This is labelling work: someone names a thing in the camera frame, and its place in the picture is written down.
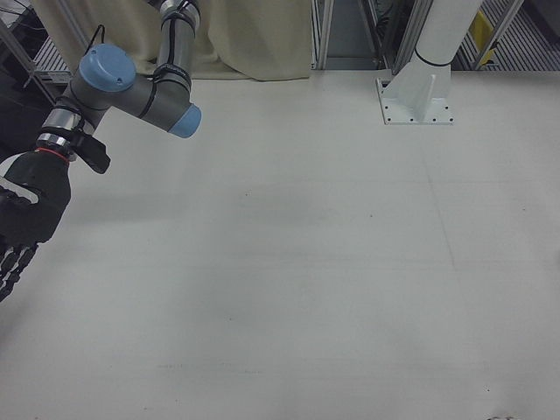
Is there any black dexterous robot hand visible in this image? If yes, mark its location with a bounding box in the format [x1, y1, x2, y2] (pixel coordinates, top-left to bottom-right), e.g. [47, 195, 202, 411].
[0, 150, 73, 304]

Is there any grey metal rack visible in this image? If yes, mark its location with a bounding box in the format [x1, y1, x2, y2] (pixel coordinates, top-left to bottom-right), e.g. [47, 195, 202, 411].
[0, 17, 74, 91]

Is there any beige curtain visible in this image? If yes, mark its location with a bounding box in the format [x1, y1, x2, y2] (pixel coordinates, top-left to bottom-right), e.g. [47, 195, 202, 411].
[31, 0, 312, 81]

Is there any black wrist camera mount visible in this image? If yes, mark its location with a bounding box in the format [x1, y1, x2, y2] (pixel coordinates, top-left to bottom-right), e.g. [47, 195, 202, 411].
[69, 129, 111, 175]

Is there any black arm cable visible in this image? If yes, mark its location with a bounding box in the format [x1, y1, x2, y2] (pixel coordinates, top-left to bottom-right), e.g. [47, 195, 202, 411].
[85, 24, 108, 54]

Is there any white pedestal base plate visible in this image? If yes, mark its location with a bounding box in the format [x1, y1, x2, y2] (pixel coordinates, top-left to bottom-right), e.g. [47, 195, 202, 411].
[375, 60, 454, 126]

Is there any aluminium frame structure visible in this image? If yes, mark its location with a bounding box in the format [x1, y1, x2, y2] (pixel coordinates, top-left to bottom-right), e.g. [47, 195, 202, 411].
[311, 0, 560, 72]

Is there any white pedestal column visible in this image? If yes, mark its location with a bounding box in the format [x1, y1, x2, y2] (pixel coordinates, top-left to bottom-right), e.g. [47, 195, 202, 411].
[414, 0, 482, 67]

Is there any yellow object behind frame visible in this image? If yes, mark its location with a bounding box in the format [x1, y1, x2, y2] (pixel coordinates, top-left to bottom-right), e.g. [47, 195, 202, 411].
[468, 10, 498, 67]

